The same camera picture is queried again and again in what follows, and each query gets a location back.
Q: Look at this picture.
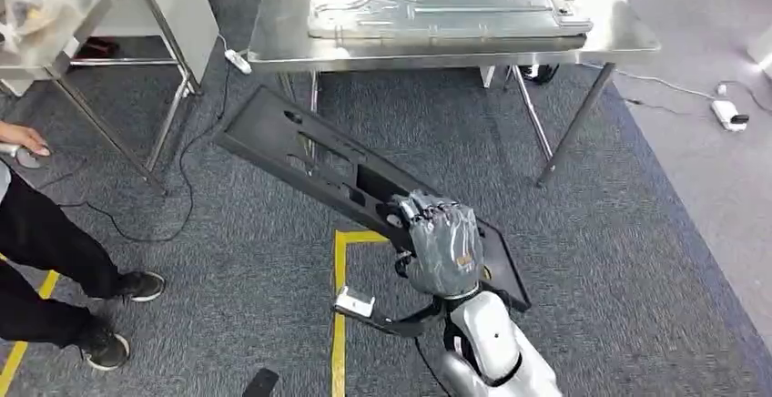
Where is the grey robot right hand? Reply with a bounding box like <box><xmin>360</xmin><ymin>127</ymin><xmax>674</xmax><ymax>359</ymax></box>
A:
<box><xmin>391</xmin><ymin>188</ymin><xmax>485</xmax><ymax>300</ymax></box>

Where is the black plastic panel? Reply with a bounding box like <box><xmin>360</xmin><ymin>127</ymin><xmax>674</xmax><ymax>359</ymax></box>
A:
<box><xmin>212</xmin><ymin>85</ymin><xmax>532</xmax><ymax>314</ymax></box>

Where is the robot black foot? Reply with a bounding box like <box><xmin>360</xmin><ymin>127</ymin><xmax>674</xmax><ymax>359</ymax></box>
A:
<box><xmin>240</xmin><ymin>368</ymin><xmax>280</xmax><ymax>397</ymax></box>

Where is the large stamped metal plate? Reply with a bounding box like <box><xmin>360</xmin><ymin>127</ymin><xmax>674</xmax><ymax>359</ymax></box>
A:
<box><xmin>307</xmin><ymin>0</ymin><xmax>595</xmax><ymax>43</ymax></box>

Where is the steel bench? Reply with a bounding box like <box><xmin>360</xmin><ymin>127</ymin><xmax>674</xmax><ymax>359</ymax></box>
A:
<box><xmin>247</xmin><ymin>0</ymin><xmax>662</xmax><ymax>189</ymax></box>

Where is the white power strip black plug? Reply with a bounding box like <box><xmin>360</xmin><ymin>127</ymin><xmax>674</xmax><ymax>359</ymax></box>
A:
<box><xmin>710</xmin><ymin>99</ymin><xmax>751</xmax><ymax>134</ymax></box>

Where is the white cabinet panel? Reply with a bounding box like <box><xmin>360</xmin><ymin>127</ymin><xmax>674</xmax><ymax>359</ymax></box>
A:
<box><xmin>90</xmin><ymin>0</ymin><xmax>219</xmax><ymax>91</ymax></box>

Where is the dark red object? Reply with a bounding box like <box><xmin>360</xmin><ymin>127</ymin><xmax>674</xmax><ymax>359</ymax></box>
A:
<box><xmin>78</xmin><ymin>38</ymin><xmax>119</xmax><ymax>59</ymax></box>

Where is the person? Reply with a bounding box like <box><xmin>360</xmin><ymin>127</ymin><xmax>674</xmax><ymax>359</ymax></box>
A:
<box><xmin>0</xmin><ymin>158</ymin><xmax>165</xmax><ymax>372</ymax></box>

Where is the grey handheld controller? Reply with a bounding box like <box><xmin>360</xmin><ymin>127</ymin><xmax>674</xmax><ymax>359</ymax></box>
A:
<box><xmin>0</xmin><ymin>142</ymin><xmax>42</xmax><ymax>170</ymax></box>

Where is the person's hand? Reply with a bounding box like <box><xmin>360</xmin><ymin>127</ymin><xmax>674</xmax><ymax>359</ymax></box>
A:
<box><xmin>0</xmin><ymin>121</ymin><xmax>53</xmax><ymax>158</ymax></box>

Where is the clear plastic bag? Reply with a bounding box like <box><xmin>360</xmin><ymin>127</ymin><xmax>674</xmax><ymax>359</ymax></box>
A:
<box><xmin>0</xmin><ymin>0</ymin><xmax>70</xmax><ymax>52</ymax></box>

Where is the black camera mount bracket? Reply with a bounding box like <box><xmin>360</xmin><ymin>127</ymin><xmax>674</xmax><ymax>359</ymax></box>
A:
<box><xmin>346</xmin><ymin>297</ymin><xmax>448</xmax><ymax>340</ymax></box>

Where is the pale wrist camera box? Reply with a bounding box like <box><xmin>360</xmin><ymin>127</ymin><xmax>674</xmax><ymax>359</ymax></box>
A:
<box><xmin>334</xmin><ymin>285</ymin><xmax>376</xmax><ymax>318</ymax></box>

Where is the thin black floor cable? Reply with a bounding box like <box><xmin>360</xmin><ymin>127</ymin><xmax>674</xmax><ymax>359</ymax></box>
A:
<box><xmin>624</xmin><ymin>98</ymin><xmax>674</xmax><ymax>116</ymax></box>

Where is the long black floor cable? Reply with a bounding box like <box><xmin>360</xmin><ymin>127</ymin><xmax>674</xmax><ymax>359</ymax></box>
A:
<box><xmin>56</xmin><ymin>50</ymin><xmax>233</xmax><ymax>245</ymax></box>

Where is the white floor cable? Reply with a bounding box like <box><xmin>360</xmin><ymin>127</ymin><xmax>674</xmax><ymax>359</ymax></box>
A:
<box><xmin>578</xmin><ymin>62</ymin><xmax>717</xmax><ymax>101</ymax></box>

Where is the black power cable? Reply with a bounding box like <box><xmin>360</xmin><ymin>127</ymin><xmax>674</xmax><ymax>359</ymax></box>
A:
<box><xmin>717</xmin><ymin>79</ymin><xmax>772</xmax><ymax>115</ymax></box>

